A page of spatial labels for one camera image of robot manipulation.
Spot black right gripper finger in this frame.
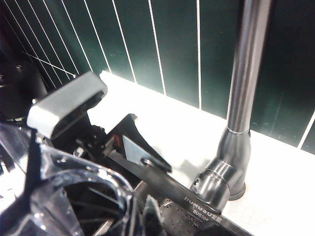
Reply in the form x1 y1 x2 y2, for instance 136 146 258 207
142 195 164 236

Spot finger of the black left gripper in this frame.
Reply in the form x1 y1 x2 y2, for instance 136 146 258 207
107 114 173 173

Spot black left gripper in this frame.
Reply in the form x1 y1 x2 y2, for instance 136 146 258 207
0 46 108 140

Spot grey faucet lever handle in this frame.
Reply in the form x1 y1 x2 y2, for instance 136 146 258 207
104 148 233 222

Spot clear faceted glass mug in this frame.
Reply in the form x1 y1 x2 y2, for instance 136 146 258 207
0 121 146 236

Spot black kitchen sink basin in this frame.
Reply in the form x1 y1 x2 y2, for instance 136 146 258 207
132 186 254 236

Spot grey steel faucet spout column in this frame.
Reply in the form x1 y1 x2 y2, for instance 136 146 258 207
196 0 273 201

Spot white stone backsplash ledge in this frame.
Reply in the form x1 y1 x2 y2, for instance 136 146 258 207
99 70 315 173

